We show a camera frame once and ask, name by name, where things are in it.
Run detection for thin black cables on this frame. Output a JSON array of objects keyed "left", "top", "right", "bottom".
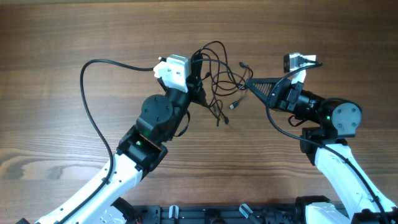
[{"left": 190, "top": 40, "right": 254, "bottom": 128}]

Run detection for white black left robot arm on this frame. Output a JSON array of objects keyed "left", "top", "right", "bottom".
[{"left": 38, "top": 54, "right": 206, "bottom": 224}]

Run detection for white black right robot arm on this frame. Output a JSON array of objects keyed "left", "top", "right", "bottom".
[{"left": 246, "top": 78, "right": 397, "bottom": 223}]

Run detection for black right camera cable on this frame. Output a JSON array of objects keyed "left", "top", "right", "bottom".
[{"left": 265, "top": 62, "right": 391, "bottom": 224}]

